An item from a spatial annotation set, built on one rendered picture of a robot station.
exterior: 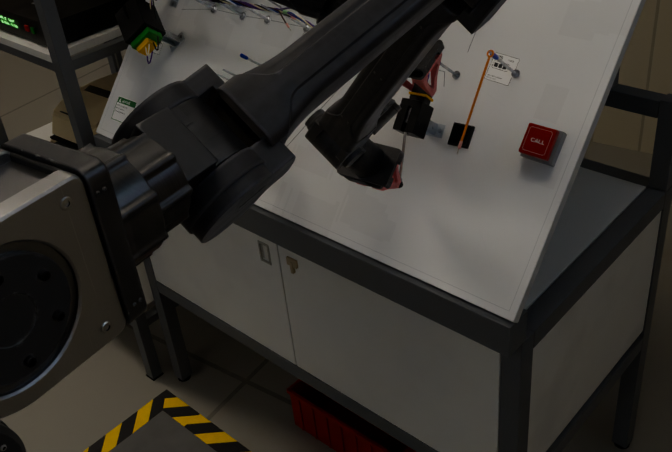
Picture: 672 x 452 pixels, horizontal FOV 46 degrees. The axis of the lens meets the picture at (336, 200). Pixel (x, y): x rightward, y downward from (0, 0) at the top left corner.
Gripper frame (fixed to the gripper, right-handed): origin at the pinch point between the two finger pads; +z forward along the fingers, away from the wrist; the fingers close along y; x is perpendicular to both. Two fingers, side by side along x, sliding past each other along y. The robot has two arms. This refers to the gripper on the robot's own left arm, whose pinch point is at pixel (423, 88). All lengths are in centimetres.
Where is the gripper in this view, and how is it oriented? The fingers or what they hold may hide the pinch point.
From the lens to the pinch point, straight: 137.0
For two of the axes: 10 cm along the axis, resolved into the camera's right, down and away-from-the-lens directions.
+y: -7.7, -2.5, 5.9
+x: -5.2, 7.8, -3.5
